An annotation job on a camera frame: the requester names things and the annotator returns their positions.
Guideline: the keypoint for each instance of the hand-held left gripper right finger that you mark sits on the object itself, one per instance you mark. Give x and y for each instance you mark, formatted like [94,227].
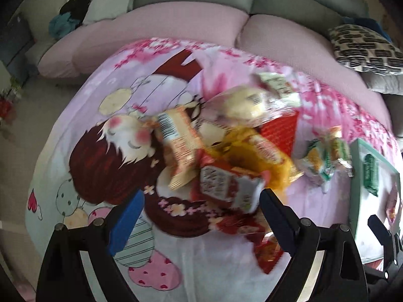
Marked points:
[277,217]

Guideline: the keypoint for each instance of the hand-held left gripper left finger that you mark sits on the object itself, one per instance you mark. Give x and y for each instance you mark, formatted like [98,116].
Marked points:
[126,223]

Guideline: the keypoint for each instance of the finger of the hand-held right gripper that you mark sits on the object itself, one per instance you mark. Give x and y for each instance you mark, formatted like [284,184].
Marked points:
[377,229]

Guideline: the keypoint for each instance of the green cardboard box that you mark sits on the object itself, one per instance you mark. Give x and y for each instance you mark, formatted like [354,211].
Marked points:
[357,188]

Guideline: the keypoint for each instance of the red packet with white label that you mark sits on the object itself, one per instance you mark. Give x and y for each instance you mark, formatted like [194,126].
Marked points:
[226,182]

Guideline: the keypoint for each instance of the white green snack packet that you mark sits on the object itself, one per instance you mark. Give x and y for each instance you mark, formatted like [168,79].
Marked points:
[314,163]
[341,149]

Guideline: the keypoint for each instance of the yellow zip bag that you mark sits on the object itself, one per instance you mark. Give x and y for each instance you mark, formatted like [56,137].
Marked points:
[252,154]

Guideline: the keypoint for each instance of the red patterned snack packet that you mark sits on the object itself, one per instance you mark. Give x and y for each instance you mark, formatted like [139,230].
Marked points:
[278,130]

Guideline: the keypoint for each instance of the beige barcode snack packet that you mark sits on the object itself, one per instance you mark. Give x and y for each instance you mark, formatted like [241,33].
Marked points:
[176,141]

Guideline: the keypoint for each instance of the round bun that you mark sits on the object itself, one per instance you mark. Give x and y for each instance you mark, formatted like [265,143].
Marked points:
[242,103]

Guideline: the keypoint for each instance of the cream packet with orange print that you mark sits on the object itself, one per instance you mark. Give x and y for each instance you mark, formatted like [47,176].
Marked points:
[278,86]

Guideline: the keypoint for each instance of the dark green small packet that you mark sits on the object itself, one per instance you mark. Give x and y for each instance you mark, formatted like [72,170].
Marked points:
[371,173]

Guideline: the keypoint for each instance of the printed cartoon blanket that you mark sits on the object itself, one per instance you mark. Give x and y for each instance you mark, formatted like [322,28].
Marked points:
[110,78]

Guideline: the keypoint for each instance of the grey pillow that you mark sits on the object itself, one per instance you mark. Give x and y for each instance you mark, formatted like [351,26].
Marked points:
[384,81]

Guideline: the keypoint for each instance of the red flower plant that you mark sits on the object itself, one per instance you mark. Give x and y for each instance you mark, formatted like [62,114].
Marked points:
[8,105]

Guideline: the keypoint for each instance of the pink seat cushion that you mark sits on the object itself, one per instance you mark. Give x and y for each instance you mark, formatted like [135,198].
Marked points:
[141,28]
[283,37]

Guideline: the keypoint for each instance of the black white patterned pillow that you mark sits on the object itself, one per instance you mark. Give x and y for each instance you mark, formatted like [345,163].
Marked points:
[365,47]

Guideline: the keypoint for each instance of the blue cloth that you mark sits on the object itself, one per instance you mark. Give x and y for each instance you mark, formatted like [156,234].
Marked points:
[368,26]

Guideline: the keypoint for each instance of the teal cloth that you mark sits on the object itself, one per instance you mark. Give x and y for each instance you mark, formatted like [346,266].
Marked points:
[63,26]

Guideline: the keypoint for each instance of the dark clothes pile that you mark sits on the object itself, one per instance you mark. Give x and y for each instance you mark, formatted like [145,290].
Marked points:
[75,6]

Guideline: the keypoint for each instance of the pale white pillow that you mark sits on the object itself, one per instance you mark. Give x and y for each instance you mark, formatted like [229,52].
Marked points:
[110,0]

